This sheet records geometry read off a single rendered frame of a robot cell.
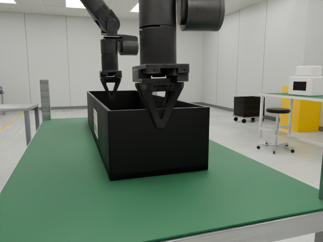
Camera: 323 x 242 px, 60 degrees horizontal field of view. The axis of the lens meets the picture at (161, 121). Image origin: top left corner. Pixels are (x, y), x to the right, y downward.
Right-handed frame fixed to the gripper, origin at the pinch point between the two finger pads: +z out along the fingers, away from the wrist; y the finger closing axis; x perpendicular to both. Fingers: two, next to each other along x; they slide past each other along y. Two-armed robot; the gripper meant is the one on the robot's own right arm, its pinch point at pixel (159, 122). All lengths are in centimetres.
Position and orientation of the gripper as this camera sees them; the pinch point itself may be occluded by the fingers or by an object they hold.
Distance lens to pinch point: 45.4
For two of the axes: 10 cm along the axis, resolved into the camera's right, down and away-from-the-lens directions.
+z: 0.2, 9.9, 1.6
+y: -3.1, -1.4, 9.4
